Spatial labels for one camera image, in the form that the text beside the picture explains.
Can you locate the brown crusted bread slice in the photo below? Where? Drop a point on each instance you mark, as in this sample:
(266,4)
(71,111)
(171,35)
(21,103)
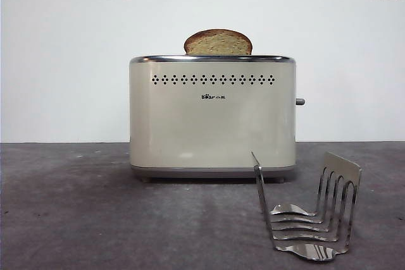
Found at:
(218,44)

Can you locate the grey toaster lever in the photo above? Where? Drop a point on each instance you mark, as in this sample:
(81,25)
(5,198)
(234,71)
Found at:
(300,101)

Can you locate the cream two-slot toaster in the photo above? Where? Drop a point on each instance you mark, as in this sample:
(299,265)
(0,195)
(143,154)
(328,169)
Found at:
(190,124)

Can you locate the shiny steel toast rack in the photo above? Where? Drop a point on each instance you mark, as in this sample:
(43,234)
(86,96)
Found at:
(343,175)

